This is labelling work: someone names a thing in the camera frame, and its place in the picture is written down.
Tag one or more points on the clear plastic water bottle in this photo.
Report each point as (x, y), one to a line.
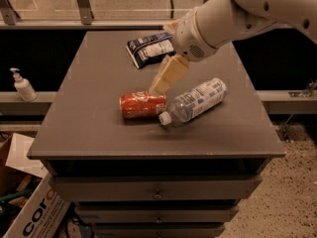
(194, 102)

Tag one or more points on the metal railing frame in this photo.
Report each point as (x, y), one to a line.
(92, 14)

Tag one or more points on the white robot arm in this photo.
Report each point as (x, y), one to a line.
(201, 32)

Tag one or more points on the white corona cardboard box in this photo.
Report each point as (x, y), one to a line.
(45, 209)

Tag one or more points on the red coke can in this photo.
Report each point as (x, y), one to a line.
(141, 105)

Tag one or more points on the drawer knob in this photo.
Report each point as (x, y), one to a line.
(157, 194)
(159, 220)

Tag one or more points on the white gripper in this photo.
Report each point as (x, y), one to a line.
(186, 37)

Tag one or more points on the top drawer knob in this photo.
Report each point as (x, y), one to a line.
(157, 194)

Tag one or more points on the grey drawer cabinet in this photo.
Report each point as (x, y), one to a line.
(109, 167)

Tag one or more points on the white pump sanitizer bottle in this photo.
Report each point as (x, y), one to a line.
(23, 86)

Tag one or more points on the middle drawer knob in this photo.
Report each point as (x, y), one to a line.
(159, 220)

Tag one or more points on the blue white chip bag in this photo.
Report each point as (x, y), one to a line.
(150, 49)

